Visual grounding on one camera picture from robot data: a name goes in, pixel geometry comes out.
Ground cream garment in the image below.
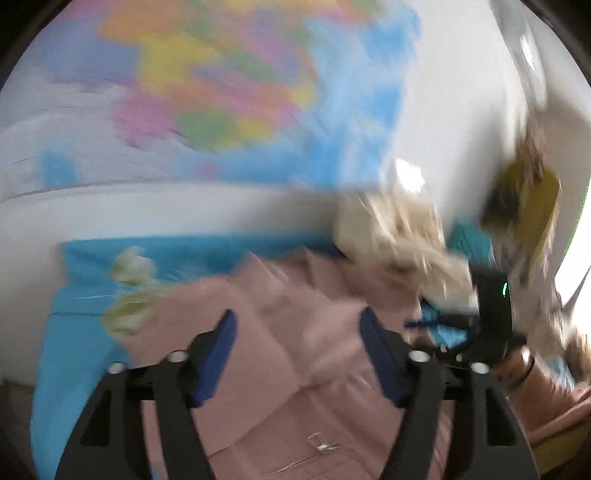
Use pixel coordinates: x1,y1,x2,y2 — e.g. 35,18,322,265
332,189,478,311

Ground colourful wall map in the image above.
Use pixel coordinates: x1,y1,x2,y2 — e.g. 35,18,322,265
1,1,421,199

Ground teal plastic basket rack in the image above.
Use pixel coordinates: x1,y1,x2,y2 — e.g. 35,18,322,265
447,221,493,265

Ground mustard yellow hanging garment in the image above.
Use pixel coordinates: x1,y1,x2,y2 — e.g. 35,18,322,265
502,161,562,284

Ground black handbag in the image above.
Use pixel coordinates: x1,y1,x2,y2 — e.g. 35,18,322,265
481,179,521,232

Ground white wall socket panel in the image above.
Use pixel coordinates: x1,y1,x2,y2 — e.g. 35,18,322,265
393,158,427,196

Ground blue floral bed sheet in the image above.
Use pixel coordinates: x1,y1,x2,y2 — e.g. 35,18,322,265
30,235,339,479

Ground pink shirt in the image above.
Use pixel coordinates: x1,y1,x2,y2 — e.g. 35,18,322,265
123,252,419,479

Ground right forearm pink sleeve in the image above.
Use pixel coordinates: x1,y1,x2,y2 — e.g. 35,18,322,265
510,356,590,444

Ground right hand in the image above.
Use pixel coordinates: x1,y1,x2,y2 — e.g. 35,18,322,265
493,346,535,391

